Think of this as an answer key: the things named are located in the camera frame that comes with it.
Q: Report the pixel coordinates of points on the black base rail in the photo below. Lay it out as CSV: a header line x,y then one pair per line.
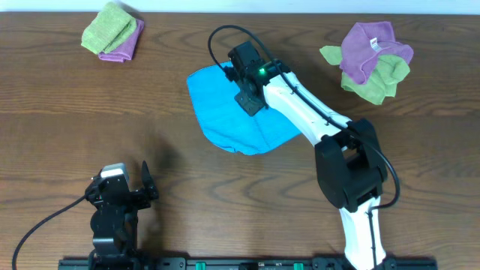
x,y
317,263

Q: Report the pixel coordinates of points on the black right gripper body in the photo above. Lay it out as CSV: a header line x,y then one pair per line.
x,y
250,106

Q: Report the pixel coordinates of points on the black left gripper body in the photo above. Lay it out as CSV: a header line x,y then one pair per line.
x,y
142,200

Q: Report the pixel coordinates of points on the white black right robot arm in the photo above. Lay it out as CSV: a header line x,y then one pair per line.
x,y
350,167

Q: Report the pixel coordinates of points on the crumpled green cloth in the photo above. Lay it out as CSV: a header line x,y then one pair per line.
x,y
382,83

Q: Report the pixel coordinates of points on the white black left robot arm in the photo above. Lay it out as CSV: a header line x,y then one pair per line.
x,y
114,224

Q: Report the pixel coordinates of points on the folded green cloth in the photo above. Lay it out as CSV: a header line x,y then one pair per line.
x,y
110,28

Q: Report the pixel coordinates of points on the folded purple cloth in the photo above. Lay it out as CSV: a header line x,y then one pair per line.
x,y
125,51

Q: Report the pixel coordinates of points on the crumpled purple cloth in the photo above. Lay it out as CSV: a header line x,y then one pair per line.
x,y
364,44

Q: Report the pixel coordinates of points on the blue microfiber cloth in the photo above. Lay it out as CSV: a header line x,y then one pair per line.
x,y
226,125

